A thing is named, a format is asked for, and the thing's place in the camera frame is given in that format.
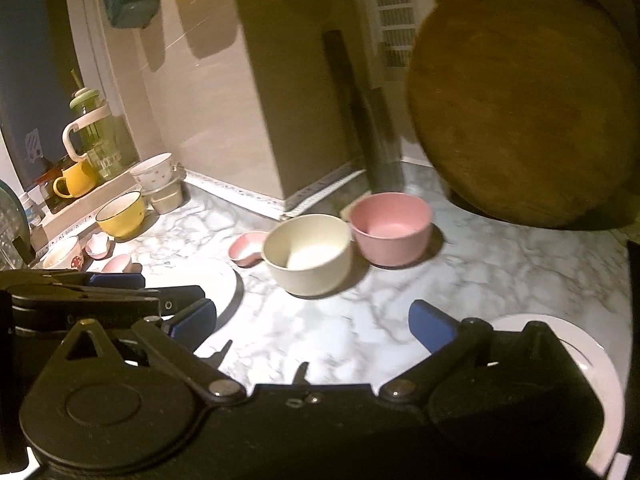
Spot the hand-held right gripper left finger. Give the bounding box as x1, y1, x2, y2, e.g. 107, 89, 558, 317
37, 299, 247, 406

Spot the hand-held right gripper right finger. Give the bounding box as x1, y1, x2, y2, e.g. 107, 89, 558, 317
378, 300, 596, 403

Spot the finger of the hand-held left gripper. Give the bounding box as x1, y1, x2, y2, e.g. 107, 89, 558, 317
90, 285, 207, 312
0, 269, 147, 292

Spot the white plate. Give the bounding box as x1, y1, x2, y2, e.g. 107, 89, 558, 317
487, 313, 626, 476
142, 259, 237, 356

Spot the small pink heart dish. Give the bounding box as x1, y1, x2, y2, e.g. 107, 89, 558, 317
228, 231, 271, 267

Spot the pink bowl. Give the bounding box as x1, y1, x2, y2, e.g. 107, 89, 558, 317
348, 193, 434, 267

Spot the cream bowl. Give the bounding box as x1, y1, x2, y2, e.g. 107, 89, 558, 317
261, 213, 353, 297

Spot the small pink flower dish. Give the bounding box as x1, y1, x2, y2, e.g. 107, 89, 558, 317
85, 234, 115, 260

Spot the yellow bowl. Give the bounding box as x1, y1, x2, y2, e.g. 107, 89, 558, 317
95, 191, 147, 239

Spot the white bowl with red mushroom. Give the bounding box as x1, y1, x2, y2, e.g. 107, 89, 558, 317
41, 236, 83, 270

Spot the grey cup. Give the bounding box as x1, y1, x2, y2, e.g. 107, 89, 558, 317
141, 180, 185, 215

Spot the yellow mug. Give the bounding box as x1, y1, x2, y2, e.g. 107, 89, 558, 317
52, 161, 101, 199

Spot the white bottle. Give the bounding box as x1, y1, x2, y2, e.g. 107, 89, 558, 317
20, 191, 46, 226

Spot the white dotted bowl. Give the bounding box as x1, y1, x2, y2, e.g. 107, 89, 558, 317
130, 153, 179, 191

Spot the green glass pitcher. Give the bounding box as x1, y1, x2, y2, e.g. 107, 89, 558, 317
62, 70, 126, 181

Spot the cleaver knife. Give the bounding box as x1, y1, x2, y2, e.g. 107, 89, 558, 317
322, 30, 403, 193

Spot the round wooden cutting board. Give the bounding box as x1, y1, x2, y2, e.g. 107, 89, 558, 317
404, 0, 640, 231

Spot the white vent grille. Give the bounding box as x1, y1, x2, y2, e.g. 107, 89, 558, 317
367, 0, 416, 68

